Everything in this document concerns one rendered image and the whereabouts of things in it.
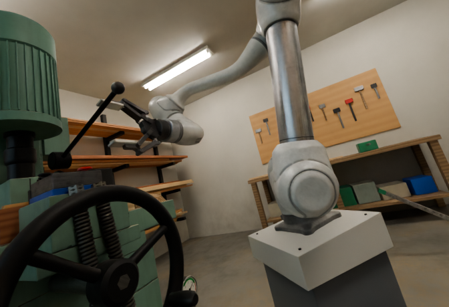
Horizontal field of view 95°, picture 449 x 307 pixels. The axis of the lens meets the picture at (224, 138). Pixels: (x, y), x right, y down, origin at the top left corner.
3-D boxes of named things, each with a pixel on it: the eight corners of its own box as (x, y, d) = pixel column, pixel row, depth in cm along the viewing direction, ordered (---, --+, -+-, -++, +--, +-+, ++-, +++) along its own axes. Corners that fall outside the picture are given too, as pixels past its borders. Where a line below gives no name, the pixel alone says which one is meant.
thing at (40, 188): (53, 196, 35) (50, 164, 36) (27, 206, 40) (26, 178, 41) (123, 185, 47) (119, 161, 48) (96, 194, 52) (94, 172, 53)
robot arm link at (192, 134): (175, 150, 80) (157, 130, 85) (199, 151, 93) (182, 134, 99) (189, 128, 77) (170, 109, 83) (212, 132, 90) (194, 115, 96)
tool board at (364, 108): (401, 126, 275) (375, 67, 293) (262, 164, 357) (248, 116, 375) (400, 126, 279) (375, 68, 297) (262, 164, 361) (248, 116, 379)
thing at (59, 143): (45, 154, 71) (42, 114, 74) (34, 161, 75) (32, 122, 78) (72, 154, 78) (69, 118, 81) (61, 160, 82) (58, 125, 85)
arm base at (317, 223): (298, 213, 92) (294, 201, 93) (343, 215, 73) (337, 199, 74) (267, 229, 84) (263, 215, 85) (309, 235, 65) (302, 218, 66)
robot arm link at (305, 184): (326, 209, 67) (357, 228, 45) (275, 211, 69) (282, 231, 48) (294, -1, 79) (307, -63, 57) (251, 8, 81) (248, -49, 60)
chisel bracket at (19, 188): (10, 217, 44) (9, 178, 46) (-10, 225, 51) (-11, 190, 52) (52, 209, 51) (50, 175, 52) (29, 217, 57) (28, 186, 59)
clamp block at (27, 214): (49, 255, 32) (45, 196, 34) (16, 259, 38) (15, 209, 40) (133, 225, 45) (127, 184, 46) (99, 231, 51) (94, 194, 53)
